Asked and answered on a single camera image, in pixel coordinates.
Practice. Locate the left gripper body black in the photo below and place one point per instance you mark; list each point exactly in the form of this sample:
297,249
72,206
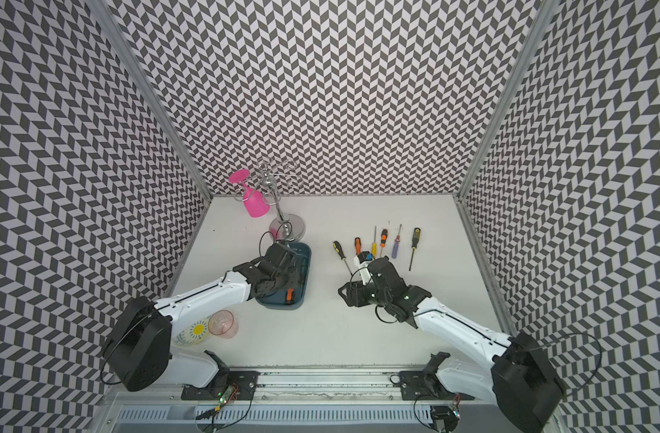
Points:
280,278

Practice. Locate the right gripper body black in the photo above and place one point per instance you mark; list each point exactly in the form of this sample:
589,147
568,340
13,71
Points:
381,297

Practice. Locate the orange black long screwdriver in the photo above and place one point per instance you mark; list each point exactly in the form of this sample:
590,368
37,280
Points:
289,300

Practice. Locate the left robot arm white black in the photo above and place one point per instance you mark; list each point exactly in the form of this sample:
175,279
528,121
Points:
139,349

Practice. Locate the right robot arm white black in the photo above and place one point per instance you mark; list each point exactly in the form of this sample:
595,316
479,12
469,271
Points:
514,373

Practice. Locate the teal plastic storage box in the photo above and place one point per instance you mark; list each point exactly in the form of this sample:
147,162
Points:
297,281

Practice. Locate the yellow slim screwdriver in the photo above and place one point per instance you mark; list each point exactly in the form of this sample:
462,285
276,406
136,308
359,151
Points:
374,247

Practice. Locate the purple red screwdriver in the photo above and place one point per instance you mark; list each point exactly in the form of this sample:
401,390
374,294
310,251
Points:
396,244

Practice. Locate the orange black small screwdriver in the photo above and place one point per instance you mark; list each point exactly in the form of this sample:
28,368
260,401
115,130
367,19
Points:
383,241

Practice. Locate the black yellow far screwdriver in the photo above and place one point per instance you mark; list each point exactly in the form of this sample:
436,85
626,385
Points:
414,245

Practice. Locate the clear pink plastic cup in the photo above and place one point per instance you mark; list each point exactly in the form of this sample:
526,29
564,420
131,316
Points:
223,324

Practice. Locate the pink plastic wine glass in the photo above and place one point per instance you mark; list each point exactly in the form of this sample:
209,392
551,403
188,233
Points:
252,198

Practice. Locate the yellow patterned plate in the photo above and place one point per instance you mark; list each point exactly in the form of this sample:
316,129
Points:
194,335

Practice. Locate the chrome glass holder stand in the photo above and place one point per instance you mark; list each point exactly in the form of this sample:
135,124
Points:
275,178

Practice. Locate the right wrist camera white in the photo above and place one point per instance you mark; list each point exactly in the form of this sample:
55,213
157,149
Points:
362,261

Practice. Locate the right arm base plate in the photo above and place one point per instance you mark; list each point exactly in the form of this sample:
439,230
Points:
416,385

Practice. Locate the aluminium front rail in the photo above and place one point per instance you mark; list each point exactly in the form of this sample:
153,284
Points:
344,385

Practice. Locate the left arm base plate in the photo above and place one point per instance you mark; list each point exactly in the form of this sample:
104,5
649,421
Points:
243,384

